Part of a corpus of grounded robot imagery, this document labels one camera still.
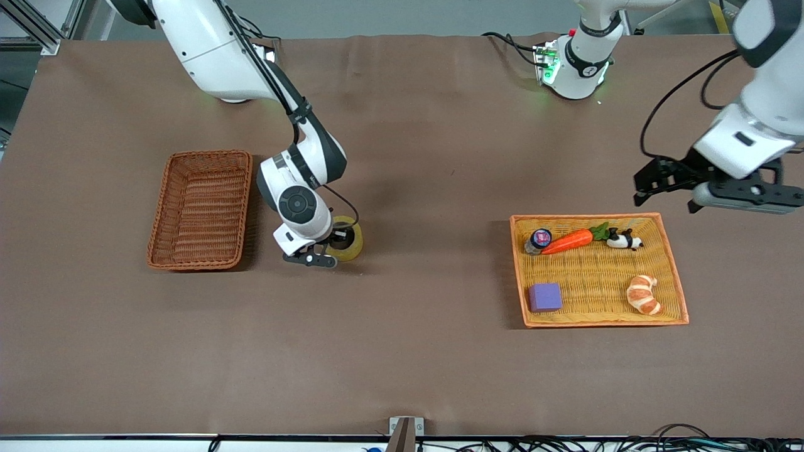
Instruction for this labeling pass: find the yellow clear tape roll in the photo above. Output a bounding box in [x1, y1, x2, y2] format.
[323, 215, 365, 262]

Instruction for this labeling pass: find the brown wicker basket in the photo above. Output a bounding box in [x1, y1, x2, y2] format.
[147, 149, 254, 272]

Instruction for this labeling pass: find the toy panda figure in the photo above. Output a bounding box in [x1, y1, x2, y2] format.
[606, 228, 644, 252]

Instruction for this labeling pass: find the orange toy carrot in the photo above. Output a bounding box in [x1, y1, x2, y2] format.
[540, 222, 611, 256]

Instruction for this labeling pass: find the brown table cover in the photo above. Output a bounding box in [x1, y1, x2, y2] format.
[0, 35, 804, 438]

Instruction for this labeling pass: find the toy croissant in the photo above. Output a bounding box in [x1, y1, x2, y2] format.
[626, 275, 662, 316]

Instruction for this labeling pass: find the orange wicker tray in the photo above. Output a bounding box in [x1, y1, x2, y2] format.
[509, 213, 690, 329]

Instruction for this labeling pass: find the small round jar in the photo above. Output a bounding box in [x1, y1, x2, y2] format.
[525, 229, 553, 256]

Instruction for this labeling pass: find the purple foam cube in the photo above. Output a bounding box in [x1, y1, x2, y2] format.
[528, 282, 563, 313]

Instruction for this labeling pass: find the black left camera mount bracket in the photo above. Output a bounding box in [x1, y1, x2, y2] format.
[707, 158, 787, 192]

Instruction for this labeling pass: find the short black left arm cable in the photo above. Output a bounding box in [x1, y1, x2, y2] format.
[700, 60, 754, 110]

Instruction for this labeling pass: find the long black left arm cable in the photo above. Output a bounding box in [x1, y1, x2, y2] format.
[641, 50, 742, 161]

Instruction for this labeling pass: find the metal bracket with brown bar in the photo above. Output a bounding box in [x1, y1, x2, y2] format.
[389, 416, 425, 452]

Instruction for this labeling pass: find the black left arm base cable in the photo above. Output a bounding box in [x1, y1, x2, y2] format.
[481, 31, 542, 68]

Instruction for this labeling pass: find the black arm base cable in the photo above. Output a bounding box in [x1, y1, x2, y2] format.
[239, 16, 280, 46]
[481, 31, 542, 68]

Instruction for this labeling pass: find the black right arm base cable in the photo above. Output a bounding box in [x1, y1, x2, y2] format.
[239, 16, 280, 46]

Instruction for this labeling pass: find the black cable bundle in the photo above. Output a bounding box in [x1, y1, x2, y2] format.
[415, 424, 804, 452]

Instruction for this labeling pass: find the aluminium frame profile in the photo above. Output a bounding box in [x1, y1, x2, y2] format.
[0, 0, 85, 56]

